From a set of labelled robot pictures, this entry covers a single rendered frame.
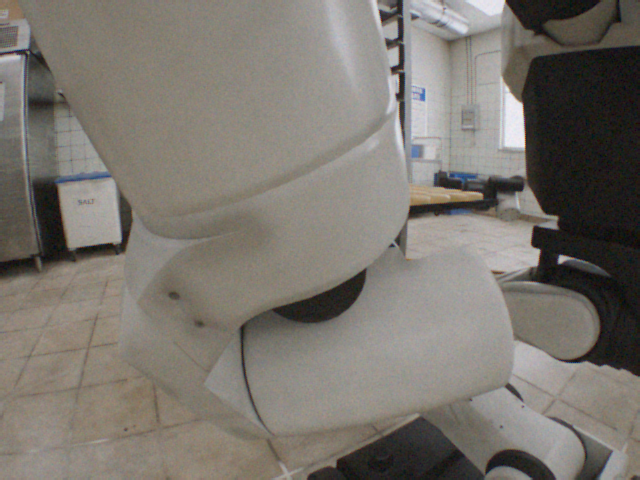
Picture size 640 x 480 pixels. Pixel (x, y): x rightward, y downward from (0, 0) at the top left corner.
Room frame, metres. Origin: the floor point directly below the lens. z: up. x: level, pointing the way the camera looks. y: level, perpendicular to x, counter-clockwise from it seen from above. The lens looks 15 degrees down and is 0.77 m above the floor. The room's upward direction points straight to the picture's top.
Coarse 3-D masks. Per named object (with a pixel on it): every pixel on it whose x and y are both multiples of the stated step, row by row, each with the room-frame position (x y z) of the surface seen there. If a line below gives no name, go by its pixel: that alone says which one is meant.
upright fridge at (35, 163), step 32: (0, 32) 1.74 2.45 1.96; (0, 64) 1.72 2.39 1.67; (32, 64) 1.97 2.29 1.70; (32, 96) 1.99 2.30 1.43; (0, 128) 1.72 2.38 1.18; (32, 128) 1.98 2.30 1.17; (0, 160) 1.71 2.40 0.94; (32, 160) 1.95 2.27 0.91; (0, 192) 1.70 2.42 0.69; (32, 192) 1.88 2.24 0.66; (0, 224) 1.68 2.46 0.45; (32, 224) 1.82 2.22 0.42; (0, 256) 1.65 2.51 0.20; (32, 256) 1.79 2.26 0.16
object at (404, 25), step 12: (408, 0) 0.96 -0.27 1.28; (408, 12) 0.95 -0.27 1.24; (408, 24) 0.95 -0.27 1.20; (408, 36) 0.95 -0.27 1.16; (408, 48) 0.95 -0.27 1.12; (408, 60) 0.95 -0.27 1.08; (408, 72) 0.95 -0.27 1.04; (408, 84) 0.95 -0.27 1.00; (408, 96) 0.95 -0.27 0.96; (408, 108) 0.95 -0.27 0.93; (408, 120) 0.95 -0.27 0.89; (408, 132) 0.95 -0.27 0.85; (408, 144) 0.95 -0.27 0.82; (408, 156) 0.95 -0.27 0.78; (408, 168) 0.95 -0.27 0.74; (408, 180) 0.95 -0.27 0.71
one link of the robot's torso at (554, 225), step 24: (552, 240) 0.32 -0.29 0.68; (576, 240) 0.29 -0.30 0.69; (600, 240) 0.27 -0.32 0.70; (624, 240) 0.25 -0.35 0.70; (552, 264) 0.36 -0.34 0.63; (600, 264) 0.26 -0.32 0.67; (624, 264) 0.23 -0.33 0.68; (624, 288) 0.23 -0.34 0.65; (624, 336) 0.22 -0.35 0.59; (624, 360) 0.21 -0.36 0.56
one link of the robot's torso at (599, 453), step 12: (564, 420) 0.33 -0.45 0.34; (588, 444) 0.27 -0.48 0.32; (600, 444) 0.25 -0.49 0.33; (588, 456) 0.26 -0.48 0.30; (600, 456) 0.24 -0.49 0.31; (612, 456) 0.22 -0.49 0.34; (624, 456) 0.21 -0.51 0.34; (504, 468) 0.27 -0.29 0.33; (588, 468) 0.25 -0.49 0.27; (600, 468) 0.23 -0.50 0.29; (612, 468) 0.20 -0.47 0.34; (624, 468) 0.19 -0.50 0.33
